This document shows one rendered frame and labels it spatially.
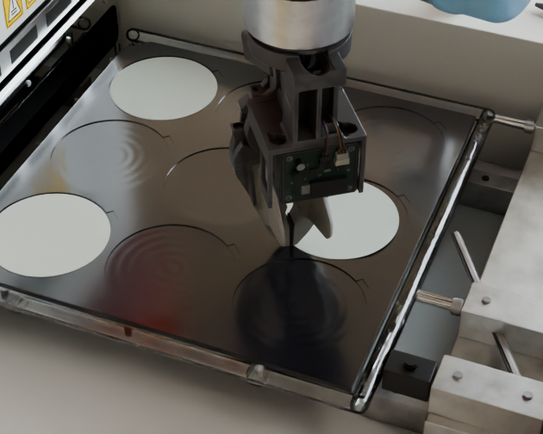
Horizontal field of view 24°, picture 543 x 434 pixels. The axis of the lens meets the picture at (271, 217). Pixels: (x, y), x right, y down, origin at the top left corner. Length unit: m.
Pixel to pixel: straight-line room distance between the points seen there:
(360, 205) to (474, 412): 0.22
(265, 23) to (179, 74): 0.37
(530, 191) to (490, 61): 0.13
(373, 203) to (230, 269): 0.14
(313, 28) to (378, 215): 0.26
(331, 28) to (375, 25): 0.35
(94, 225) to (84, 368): 0.12
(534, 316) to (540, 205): 0.16
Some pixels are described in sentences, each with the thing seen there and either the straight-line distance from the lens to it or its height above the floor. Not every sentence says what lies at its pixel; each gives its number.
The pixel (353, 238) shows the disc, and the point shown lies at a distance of 1.01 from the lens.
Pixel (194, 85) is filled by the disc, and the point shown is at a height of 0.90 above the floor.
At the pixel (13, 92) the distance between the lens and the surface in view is 1.12.
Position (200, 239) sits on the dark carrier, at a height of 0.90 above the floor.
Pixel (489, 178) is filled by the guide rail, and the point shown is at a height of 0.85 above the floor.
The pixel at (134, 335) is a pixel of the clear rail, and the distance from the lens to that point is 0.93.
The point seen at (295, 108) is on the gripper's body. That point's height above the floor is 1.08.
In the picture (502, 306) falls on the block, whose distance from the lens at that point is 0.96.
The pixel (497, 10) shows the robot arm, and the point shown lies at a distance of 0.74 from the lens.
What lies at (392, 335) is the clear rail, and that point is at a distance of 0.93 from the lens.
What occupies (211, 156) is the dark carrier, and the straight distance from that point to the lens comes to 1.09.
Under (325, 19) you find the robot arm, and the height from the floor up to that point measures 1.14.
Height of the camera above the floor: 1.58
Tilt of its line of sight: 42 degrees down
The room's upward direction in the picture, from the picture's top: straight up
